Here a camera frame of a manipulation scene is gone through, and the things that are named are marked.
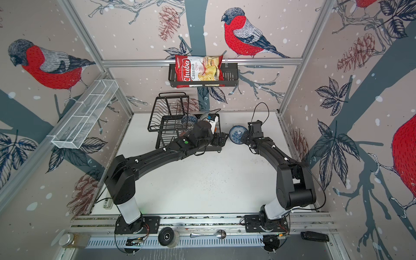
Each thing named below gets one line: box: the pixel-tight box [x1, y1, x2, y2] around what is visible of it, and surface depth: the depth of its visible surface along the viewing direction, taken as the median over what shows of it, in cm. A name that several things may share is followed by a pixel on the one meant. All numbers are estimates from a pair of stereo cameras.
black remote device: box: [300, 231, 330, 243], surface depth 70 cm
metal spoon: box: [190, 229, 227, 240], surface depth 73 cm
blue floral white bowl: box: [228, 125, 249, 145], surface depth 97 cm
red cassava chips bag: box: [174, 55, 225, 89], surface depth 90 cm
